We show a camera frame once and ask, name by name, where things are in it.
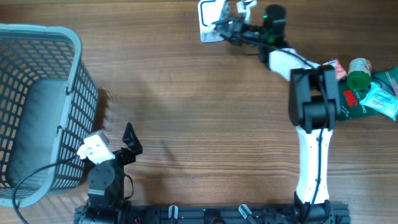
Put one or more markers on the grey plastic lattice basket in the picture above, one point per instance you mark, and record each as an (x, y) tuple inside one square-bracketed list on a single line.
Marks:
[(48, 106)]

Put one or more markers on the small red orange packet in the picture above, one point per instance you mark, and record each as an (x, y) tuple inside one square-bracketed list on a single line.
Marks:
[(341, 73)]

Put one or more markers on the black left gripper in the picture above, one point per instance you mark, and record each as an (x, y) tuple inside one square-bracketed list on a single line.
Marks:
[(133, 144)]

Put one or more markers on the white barcode scanner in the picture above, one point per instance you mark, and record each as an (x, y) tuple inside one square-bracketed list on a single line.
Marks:
[(210, 11)]

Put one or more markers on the green lid jar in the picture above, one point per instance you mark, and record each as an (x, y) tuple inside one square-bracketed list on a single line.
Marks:
[(359, 74)]

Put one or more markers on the teal wipes packet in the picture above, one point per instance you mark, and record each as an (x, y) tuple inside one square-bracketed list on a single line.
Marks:
[(381, 101)]

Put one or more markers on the green glove package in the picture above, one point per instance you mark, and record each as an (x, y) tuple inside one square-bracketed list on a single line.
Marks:
[(349, 98)]

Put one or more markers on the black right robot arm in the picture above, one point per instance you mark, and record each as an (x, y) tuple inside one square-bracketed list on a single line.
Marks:
[(314, 107)]

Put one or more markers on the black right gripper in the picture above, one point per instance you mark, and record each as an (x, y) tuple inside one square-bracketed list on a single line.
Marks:
[(234, 24)]

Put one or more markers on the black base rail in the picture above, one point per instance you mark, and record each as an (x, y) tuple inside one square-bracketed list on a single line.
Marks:
[(202, 214)]

